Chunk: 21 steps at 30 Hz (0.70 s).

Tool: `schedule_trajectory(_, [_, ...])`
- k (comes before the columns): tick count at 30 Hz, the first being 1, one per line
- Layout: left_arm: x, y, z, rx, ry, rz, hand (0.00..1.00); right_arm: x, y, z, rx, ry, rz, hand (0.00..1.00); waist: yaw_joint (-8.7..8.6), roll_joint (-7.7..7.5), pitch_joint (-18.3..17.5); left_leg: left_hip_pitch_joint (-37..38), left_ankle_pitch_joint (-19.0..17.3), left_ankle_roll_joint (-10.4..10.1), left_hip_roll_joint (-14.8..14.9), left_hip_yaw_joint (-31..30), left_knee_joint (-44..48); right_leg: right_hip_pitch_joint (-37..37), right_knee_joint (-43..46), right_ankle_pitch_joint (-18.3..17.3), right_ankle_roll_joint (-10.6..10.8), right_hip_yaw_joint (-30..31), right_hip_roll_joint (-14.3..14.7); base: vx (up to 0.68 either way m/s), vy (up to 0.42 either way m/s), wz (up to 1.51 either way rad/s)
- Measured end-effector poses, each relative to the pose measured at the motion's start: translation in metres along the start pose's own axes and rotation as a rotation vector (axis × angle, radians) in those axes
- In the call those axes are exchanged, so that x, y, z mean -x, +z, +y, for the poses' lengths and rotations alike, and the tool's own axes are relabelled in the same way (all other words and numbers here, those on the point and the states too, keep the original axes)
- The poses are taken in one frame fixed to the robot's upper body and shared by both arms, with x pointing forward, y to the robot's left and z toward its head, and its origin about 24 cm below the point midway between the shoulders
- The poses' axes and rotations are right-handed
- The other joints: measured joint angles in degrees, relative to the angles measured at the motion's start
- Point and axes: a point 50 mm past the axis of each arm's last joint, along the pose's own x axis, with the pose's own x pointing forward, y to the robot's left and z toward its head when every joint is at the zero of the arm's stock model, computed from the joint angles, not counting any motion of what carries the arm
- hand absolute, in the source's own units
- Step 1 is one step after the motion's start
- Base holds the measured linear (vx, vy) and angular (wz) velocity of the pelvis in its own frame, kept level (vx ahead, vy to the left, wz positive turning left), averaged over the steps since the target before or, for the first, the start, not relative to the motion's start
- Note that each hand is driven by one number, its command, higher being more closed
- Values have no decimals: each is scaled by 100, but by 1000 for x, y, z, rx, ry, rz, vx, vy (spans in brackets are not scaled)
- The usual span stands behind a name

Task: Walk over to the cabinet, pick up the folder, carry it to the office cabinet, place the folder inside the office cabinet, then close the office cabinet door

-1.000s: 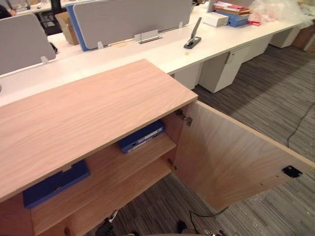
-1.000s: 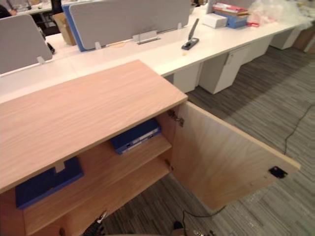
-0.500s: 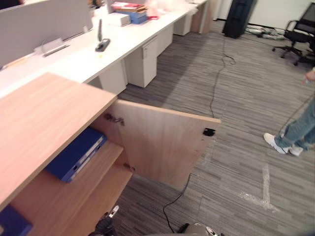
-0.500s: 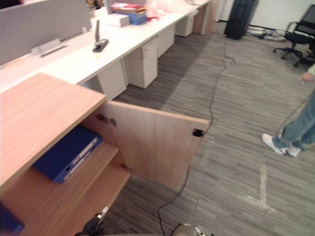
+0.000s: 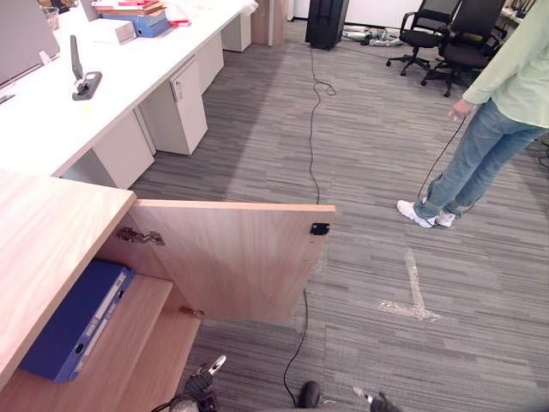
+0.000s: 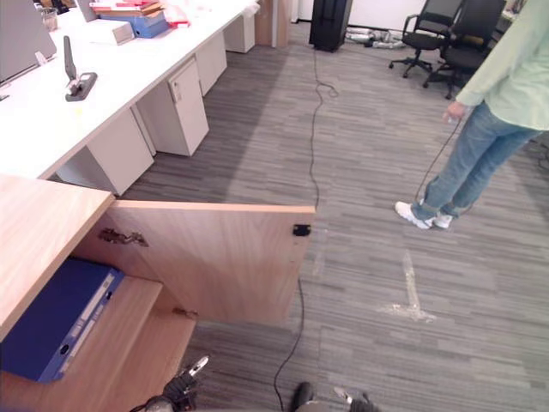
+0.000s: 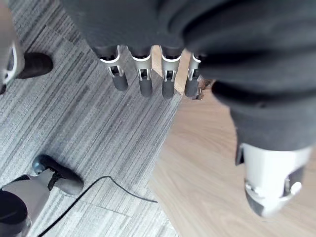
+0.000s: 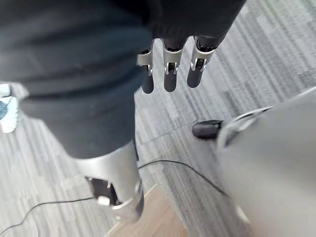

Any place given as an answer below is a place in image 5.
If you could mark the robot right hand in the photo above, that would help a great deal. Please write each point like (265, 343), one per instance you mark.
(381, 404)

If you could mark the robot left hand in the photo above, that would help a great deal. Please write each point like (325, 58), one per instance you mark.
(199, 384)

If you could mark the wooden cabinet door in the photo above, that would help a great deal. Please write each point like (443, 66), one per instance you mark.
(231, 262)

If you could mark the blue lever arch folder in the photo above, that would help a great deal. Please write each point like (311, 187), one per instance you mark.
(70, 326)

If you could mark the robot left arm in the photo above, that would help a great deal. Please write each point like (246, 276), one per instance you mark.
(188, 405)

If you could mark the metal door hinge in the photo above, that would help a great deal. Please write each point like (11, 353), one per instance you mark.
(191, 311)
(139, 236)

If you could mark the black door catch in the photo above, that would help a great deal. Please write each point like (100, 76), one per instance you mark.
(319, 228)

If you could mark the light wooden office cabinet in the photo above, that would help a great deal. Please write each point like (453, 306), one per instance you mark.
(51, 223)

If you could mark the black mesh office chair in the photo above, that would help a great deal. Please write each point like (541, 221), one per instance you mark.
(422, 36)
(465, 53)

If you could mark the robot dark foot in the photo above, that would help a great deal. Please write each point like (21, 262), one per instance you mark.
(309, 394)

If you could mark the clear tape floor mark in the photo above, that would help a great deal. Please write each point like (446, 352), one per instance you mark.
(415, 296)

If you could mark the person's hand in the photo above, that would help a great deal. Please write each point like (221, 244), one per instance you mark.
(461, 110)

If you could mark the long white desk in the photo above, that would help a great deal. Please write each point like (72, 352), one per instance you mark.
(111, 86)

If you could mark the blue box file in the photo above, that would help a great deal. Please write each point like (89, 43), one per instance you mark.
(148, 25)

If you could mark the white cardboard box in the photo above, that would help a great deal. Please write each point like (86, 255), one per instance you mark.
(112, 31)

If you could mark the red and white booklet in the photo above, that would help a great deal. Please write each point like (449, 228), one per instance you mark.
(178, 18)

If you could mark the white clutter on floor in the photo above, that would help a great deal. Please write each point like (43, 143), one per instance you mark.
(373, 36)

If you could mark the wooden pillar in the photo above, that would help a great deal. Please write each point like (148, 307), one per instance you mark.
(268, 21)

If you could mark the black tower appliance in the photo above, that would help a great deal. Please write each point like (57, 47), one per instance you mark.
(326, 21)

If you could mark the stack of red folders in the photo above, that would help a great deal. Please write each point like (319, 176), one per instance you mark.
(128, 6)

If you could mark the grey desk partition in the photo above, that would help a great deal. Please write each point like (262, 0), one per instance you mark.
(23, 38)

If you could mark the clear plastic cup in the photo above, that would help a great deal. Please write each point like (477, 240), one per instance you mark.
(50, 17)

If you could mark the white drawer pedestal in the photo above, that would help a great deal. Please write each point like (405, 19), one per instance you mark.
(182, 111)
(237, 31)
(124, 156)
(210, 62)

